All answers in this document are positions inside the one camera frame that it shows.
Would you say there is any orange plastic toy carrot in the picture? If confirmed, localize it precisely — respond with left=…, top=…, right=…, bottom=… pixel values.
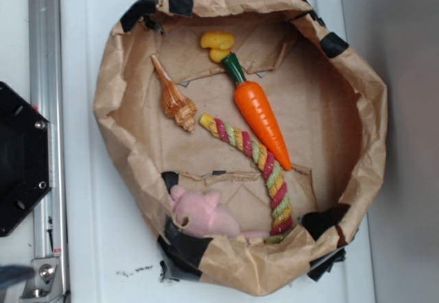
left=220, top=53, right=292, bottom=171

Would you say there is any brown paper bag bin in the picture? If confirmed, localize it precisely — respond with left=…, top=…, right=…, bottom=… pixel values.
left=93, top=0, right=388, bottom=296

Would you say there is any brown spiral seashell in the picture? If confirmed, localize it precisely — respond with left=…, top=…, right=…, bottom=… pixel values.
left=151, top=55, right=198, bottom=133

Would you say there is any pink plush mouse toy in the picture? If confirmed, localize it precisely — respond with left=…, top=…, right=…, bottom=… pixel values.
left=169, top=185, right=270, bottom=240

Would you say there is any yellow rubber duck toy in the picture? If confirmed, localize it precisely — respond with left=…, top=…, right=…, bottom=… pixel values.
left=200, top=31, right=235, bottom=63

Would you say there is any white plastic tray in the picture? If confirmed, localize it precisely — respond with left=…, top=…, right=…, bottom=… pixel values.
left=59, top=0, right=377, bottom=303

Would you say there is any multicoloured twisted rope toy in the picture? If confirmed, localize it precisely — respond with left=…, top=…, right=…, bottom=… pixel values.
left=199, top=114, right=293, bottom=244

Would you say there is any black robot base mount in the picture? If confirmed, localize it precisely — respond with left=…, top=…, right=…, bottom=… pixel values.
left=1, top=82, right=51, bottom=237

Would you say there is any aluminium extrusion rail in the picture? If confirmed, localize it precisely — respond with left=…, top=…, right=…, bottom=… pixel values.
left=20, top=0, right=70, bottom=302

